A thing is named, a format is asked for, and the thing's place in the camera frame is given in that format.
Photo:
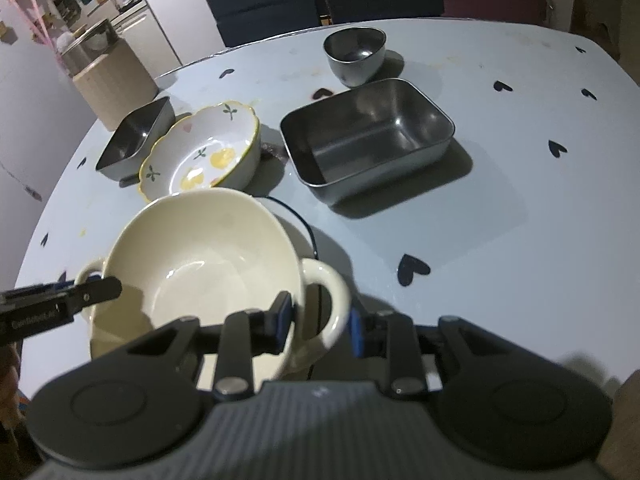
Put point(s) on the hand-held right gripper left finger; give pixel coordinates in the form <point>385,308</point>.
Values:
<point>285,317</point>

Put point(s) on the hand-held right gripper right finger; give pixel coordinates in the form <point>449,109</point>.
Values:
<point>355,332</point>

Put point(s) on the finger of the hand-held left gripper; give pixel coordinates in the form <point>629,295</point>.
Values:
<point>97,290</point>

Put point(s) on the small rectangular steel container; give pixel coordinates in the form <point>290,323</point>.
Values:
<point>132,140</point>

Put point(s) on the floral bowl with yellow rim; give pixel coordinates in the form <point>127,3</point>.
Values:
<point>200,150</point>

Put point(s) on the large rectangular steel container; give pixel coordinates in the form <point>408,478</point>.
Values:
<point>367,135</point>

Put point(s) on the round steel bowl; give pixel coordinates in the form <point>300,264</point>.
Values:
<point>355,52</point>

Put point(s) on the white plush toy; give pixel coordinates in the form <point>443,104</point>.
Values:
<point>65,42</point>

